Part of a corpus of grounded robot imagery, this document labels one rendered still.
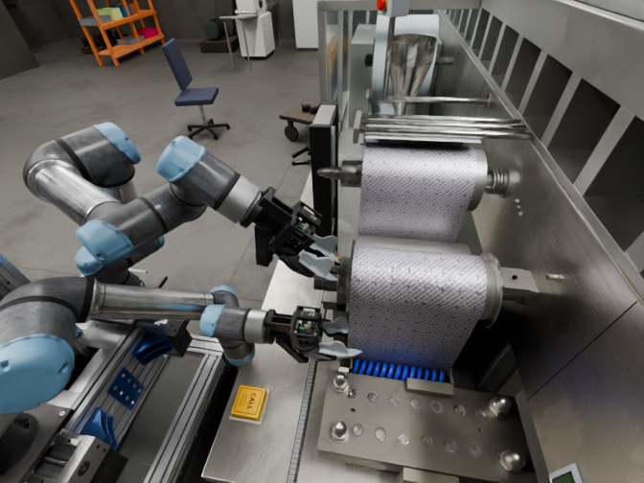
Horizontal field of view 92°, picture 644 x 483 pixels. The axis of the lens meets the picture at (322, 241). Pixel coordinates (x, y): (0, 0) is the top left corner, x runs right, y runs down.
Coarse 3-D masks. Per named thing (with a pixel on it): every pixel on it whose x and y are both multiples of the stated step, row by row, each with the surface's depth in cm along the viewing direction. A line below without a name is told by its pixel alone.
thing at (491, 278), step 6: (486, 264) 57; (348, 270) 58; (486, 270) 56; (492, 270) 56; (492, 276) 55; (492, 282) 55; (492, 288) 55; (492, 294) 55; (486, 300) 55; (492, 300) 55; (486, 306) 55; (492, 306) 55; (486, 312) 56; (480, 318) 58
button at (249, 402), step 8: (240, 392) 79; (248, 392) 79; (256, 392) 79; (264, 392) 79; (240, 400) 78; (248, 400) 78; (256, 400) 78; (264, 400) 80; (232, 408) 77; (240, 408) 76; (248, 408) 76; (256, 408) 76; (240, 416) 76; (248, 416) 75; (256, 416) 75
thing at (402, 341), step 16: (352, 320) 64; (368, 320) 63; (384, 320) 62; (352, 336) 68; (368, 336) 67; (384, 336) 66; (400, 336) 65; (416, 336) 64; (432, 336) 63; (448, 336) 62; (464, 336) 61; (368, 352) 71; (384, 352) 70; (400, 352) 69; (416, 352) 68; (432, 352) 67; (448, 352) 66; (432, 368) 72; (448, 368) 70
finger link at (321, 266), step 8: (304, 256) 57; (312, 256) 56; (304, 264) 57; (312, 264) 58; (320, 264) 57; (328, 264) 57; (320, 272) 58; (328, 272) 58; (328, 280) 59; (336, 280) 60
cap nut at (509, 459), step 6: (510, 450) 58; (516, 450) 56; (504, 456) 58; (510, 456) 56; (516, 456) 55; (522, 456) 55; (504, 462) 58; (510, 462) 56; (516, 462) 55; (522, 462) 55; (504, 468) 58; (510, 468) 56; (516, 468) 56; (522, 468) 56
